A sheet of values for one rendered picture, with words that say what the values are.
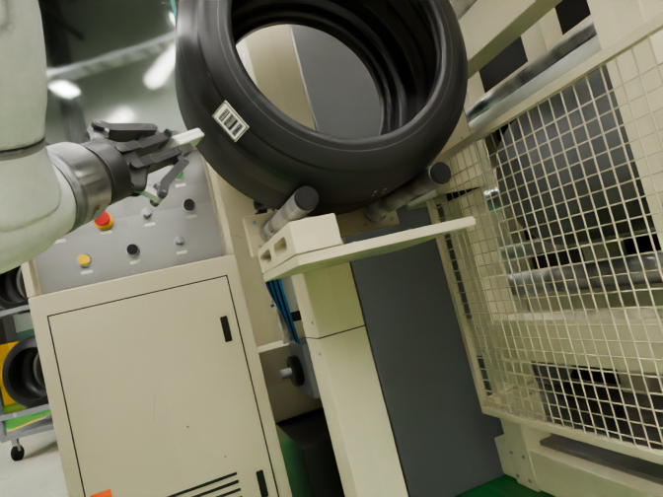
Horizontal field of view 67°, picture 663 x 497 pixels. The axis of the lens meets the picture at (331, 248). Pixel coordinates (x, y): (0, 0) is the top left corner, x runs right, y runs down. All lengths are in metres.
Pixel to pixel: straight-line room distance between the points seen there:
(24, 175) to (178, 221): 1.09
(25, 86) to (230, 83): 0.50
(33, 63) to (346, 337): 0.98
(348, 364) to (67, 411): 0.74
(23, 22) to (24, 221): 0.16
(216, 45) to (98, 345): 0.88
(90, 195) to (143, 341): 0.95
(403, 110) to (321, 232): 0.54
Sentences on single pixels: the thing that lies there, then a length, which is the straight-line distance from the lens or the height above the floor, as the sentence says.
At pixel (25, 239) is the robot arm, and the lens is 0.52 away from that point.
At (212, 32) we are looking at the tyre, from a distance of 0.96.
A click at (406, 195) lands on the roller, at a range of 1.11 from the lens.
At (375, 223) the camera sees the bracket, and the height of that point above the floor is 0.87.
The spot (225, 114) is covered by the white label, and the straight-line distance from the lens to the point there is 0.92.
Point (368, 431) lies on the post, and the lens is 1.33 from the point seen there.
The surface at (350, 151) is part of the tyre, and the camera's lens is 0.93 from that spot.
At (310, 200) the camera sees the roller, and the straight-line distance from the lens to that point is 0.90.
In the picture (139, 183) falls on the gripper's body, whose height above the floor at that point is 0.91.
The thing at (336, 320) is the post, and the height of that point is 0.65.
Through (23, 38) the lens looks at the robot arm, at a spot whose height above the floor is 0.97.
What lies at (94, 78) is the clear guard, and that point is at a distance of 1.69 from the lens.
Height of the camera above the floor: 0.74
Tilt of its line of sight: 4 degrees up
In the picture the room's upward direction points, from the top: 14 degrees counter-clockwise
